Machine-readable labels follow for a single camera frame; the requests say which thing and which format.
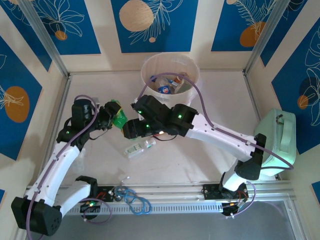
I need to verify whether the aluminium side rail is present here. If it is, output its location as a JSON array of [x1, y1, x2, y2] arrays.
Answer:
[[34, 73, 73, 187], [243, 71, 263, 121]]

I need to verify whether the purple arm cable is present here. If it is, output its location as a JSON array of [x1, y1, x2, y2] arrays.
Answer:
[[134, 71, 295, 221], [24, 94, 113, 240]]

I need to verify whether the cream round waste bin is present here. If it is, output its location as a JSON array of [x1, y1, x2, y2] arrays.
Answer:
[[140, 51, 200, 107]]

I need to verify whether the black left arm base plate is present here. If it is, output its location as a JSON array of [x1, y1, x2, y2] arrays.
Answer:
[[69, 185, 116, 203]]

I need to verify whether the grey metal panel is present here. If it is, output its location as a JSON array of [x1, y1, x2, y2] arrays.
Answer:
[[23, 213, 305, 240]]

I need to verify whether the aluminium frame post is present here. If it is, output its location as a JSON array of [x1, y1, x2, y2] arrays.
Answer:
[[17, 0, 71, 78], [242, 0, 293, 76]]

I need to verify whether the aluminium front frame rail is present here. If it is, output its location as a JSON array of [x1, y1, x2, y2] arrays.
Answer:
[[21, 184, 296, 208]]

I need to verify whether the clear bottle green cap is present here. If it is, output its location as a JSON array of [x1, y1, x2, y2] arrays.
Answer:
[[124, 138, 157, 159]]

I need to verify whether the coiled blue cable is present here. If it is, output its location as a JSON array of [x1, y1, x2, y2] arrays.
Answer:
[[114, 186, 152, 216]]

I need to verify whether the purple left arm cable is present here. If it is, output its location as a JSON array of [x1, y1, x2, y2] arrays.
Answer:
[[24, 94, 113, 240]]

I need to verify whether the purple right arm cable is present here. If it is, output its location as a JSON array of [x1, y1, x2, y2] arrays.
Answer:
[[134, 71, 295, 221]]

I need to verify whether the grey slotted cable duct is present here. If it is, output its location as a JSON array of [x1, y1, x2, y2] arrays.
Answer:
[[32, 202, 223, 216]]

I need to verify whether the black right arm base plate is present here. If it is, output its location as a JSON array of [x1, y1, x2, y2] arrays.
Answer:
[[201, 183, 248, 201]]

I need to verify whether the mint green zipper case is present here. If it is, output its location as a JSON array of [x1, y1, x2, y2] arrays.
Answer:
[[253, 107, 298, 177]]

